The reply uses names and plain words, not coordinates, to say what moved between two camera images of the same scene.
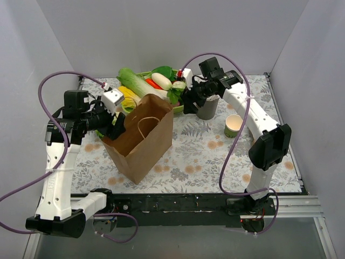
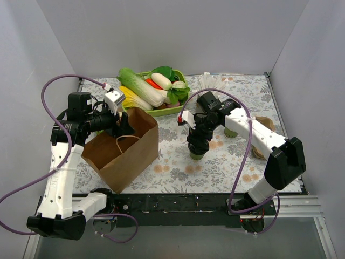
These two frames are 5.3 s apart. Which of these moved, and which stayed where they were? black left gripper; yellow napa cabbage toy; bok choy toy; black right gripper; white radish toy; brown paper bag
Moved: black right gripper; brown paper bag
Stayed: white radish toy; yellow napa cabbage toy; bok choy toy; black left gripper
